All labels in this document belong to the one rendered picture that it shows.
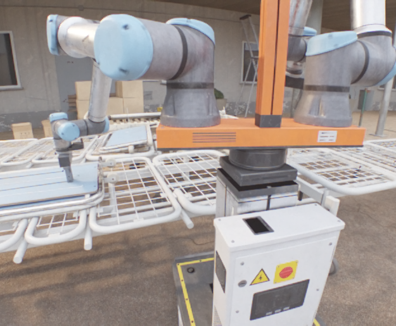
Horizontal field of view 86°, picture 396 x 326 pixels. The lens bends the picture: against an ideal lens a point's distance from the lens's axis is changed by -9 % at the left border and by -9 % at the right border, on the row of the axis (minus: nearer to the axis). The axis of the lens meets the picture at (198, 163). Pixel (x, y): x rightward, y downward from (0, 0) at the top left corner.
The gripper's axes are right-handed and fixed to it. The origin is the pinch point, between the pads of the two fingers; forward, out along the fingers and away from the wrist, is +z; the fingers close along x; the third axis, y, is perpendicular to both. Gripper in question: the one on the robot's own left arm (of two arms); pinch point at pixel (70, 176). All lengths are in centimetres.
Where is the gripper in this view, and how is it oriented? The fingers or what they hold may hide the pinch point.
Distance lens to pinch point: 127.8
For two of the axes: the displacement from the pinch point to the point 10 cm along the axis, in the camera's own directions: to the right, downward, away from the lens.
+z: -0.3, 9.2, 3.9
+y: -9.2, 1.3, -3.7
